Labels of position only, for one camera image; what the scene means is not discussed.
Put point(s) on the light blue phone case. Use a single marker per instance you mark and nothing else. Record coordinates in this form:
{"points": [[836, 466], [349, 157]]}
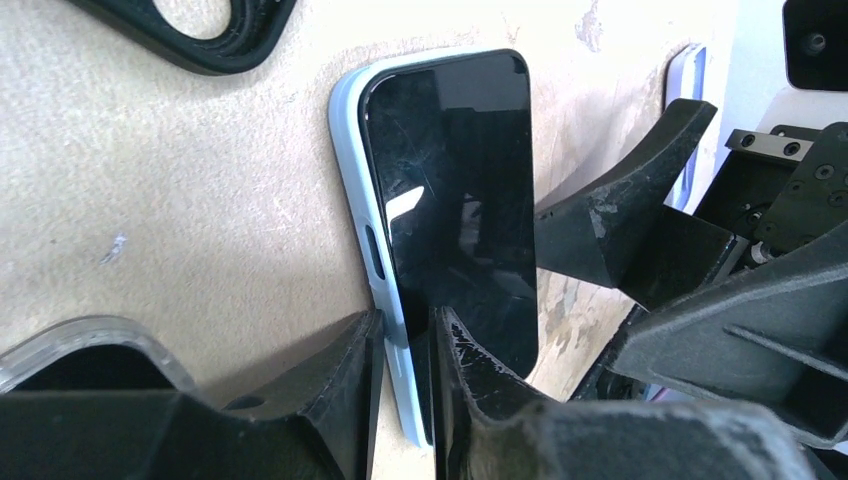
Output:
{"points": [[370, 222]]}

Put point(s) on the clear magsafe phone case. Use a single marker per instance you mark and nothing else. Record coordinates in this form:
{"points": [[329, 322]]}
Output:
{"points": [[29, 356]]}

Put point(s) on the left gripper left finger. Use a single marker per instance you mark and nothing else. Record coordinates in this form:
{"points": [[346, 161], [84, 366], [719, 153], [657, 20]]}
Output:
{"points": [[315, 421]]}

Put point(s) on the black phone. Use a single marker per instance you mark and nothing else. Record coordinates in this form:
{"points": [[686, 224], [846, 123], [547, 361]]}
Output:
{"points": [[98, 368], [448, 144]]}

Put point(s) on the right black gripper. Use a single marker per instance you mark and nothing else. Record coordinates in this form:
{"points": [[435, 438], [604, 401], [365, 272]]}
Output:
{"points": [[775, 335]]}

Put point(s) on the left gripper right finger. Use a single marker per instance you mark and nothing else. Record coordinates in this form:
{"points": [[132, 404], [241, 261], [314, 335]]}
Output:
{"points": [[488, 423]]}

